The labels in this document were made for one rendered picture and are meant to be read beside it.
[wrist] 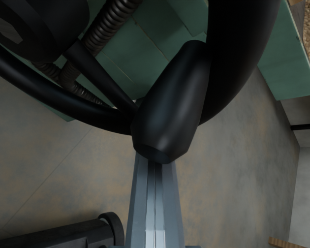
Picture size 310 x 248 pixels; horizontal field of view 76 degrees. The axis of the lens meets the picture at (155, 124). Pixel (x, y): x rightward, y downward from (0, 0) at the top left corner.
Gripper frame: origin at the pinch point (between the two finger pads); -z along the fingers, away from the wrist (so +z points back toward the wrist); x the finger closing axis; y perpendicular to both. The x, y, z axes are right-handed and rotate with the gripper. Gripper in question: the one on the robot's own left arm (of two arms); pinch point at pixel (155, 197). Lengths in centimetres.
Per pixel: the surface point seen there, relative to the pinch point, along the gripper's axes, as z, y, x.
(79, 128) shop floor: -67, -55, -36
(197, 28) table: -15.5, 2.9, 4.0
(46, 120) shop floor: -63, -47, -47
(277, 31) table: -22.2, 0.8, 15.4
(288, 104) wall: -243, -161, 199
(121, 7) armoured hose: -15.2, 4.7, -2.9
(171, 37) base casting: -28.9, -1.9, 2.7
